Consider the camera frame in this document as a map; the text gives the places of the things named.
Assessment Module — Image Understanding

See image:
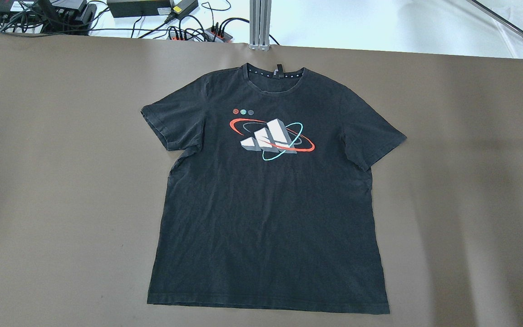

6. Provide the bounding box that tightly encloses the black graphic t-shirt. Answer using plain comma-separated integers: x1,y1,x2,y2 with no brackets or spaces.
141,63,406,314

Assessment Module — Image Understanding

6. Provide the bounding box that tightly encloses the orange power strip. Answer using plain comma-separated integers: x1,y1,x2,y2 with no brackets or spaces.
164,26,234,43

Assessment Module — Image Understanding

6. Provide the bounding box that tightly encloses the black power adapter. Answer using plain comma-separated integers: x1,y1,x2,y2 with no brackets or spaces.
106,0,174,18

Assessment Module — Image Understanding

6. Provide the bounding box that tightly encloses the aluminium frame post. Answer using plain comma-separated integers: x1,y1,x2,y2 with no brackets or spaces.
249,0,271,51

